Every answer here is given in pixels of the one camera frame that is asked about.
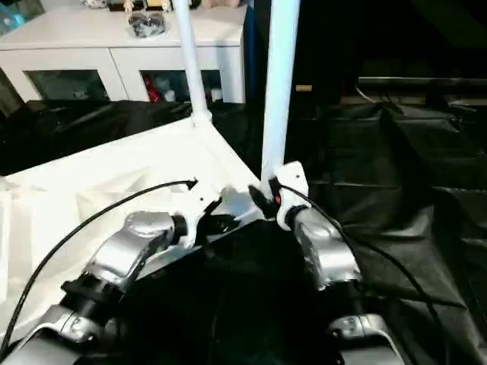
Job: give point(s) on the white plastic table leg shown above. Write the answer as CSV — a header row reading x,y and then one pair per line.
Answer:
x,y
281,83
192,57

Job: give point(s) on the white plastic table top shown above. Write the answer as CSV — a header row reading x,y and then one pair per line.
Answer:
x,y
76,182

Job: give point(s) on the black fabric case gold label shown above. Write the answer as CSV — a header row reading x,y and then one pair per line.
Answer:
x,y
303,87

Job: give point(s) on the black plastic mat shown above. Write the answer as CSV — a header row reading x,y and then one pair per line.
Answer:
x,y
399,152

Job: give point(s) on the clear bag of black parts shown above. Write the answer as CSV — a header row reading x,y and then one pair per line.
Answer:
x,y
147,23

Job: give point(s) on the white cabinet with glass doors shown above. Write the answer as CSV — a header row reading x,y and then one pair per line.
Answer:
x,y
95,45

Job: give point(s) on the grey pleated curtain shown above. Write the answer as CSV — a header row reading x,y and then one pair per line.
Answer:
x,y
9,95

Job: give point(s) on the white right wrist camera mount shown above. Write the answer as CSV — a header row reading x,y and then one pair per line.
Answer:
x,y
293,178

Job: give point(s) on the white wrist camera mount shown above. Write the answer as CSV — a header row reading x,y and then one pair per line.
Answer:
x,y
293,178
198,197

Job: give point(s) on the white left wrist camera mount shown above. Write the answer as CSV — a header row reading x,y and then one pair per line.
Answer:
x,y
198,197

